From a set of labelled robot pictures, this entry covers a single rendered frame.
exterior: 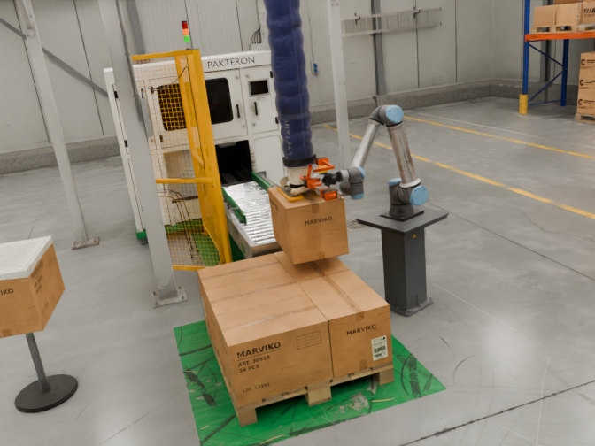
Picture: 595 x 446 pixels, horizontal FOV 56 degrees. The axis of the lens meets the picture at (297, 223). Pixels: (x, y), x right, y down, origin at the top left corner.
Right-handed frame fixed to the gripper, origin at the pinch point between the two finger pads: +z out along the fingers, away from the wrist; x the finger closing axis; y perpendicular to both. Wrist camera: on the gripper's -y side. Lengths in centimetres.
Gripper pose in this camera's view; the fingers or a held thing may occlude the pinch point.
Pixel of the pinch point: (312, 182)
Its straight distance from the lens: 368.0
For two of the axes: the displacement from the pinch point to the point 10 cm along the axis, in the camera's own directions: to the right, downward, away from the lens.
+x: -1.1, -9.4, -3.3
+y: -3.1, -2.8, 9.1
